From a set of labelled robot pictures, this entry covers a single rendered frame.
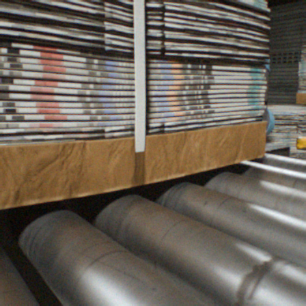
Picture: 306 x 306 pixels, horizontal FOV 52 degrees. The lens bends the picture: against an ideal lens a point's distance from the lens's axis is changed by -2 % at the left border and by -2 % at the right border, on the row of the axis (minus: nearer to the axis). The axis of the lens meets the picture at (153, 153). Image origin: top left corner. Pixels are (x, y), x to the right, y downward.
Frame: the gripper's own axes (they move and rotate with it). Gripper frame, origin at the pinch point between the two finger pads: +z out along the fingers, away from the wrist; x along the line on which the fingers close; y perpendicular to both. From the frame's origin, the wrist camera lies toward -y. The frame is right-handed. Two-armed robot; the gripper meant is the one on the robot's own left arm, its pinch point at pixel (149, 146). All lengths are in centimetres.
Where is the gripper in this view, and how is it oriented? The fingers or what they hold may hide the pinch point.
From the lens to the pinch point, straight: 57.2
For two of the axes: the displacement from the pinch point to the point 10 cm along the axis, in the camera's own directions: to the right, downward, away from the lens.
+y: -0.2, -9.9, -1.6
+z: -7.9, 1.2, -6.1
